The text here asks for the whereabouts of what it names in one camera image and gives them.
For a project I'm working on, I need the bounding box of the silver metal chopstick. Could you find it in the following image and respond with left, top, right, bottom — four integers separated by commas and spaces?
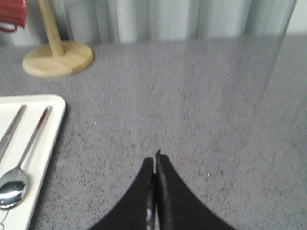
0, 104, 27, 159

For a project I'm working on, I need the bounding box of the cream tray with bunny print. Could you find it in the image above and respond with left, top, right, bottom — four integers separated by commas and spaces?
0, 94, 66, 230

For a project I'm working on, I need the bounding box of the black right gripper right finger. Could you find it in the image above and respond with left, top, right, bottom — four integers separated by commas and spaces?
155, 150, 234, 230

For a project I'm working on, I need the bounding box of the grey curtain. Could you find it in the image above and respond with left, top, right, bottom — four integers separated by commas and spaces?
0, 0, 307, 47

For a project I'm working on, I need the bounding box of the red ribbed mug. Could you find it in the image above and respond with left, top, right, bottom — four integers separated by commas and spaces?
0, 0, 28, 33

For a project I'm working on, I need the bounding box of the wooden mug tree stand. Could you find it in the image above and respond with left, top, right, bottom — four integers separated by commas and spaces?
23, 0, 94, 78

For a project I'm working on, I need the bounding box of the silver metal spoon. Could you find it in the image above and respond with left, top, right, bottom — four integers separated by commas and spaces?
0, 105, 53, 210

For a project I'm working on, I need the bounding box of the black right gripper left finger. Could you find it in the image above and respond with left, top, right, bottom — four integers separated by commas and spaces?
91, 158, 155, 230

